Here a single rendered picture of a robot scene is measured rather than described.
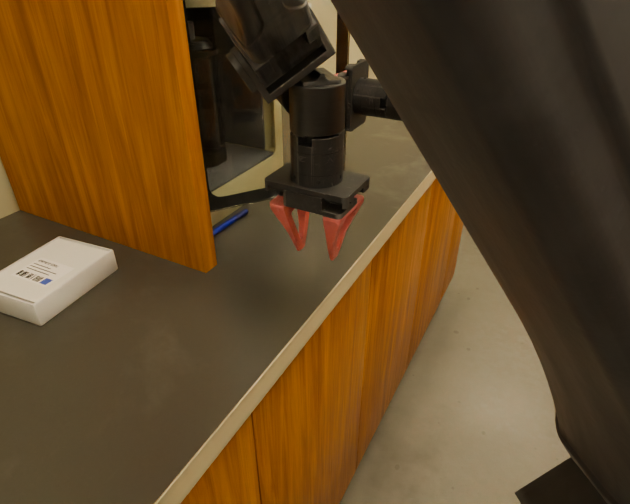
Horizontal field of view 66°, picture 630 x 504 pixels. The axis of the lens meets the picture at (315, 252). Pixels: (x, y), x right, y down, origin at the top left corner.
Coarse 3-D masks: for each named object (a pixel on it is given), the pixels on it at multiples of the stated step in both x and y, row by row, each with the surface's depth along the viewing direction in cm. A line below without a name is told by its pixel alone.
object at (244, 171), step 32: (192, 0) 71; (320, 0) 79; (192, 32) 73; (224, 32) 75; (192, 64) 75; (224, 64) 77; (224, 96) 80; (256, 96) 82; (224, 128) 82; (256, 128) 85; (288, 128) 88; (224, 160) 85; (256, 160) 88; (288, 160) 91; (224, 192) 88; (256, 192) 91
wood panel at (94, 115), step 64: (0, 0) 73; (64, 0) 67; (128, 0) 62; (0, 64) 80; (64, 64) 73; (128, 64) 67; (0, 128) 89; (64, 128) 80; (128, 128) 73; (192, 128) 69; (64, 192) 90; (128, 192) 81; (192, 192) 73; (192, 256) 81
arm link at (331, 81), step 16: (304, 80) 46; (320, 80) 46; (336, 80) 46; (304, 96) 46; (320, 96) 46; (336, 96) 46; (304, 112) 47; (320, 112) 47; (336, 112) 47; (304, 128) 48; (320, 128) 48; (336, 128) 48
